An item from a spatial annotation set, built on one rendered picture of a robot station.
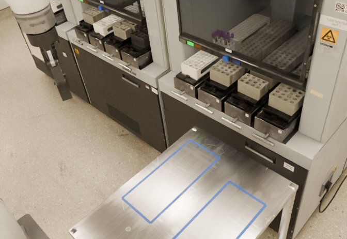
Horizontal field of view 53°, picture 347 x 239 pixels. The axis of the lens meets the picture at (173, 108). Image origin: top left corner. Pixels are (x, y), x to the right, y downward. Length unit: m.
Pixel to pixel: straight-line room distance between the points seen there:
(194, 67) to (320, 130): 0.61
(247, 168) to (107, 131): 1.59
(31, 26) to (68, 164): 1.69
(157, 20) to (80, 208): 1.22
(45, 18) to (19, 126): 2.13
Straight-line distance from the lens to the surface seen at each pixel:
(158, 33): 1.75
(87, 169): 2.44
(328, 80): 1.29
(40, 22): 0.93
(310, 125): 1.44
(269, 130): 1.44
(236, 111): 1.49
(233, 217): 1.13
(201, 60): 1.66
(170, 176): 1.23
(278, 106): 1.45
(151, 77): 1.82
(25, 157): 2.72
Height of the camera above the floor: 1.79
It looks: 41 degrees down
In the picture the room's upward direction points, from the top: 8 degrees counter-clockwise
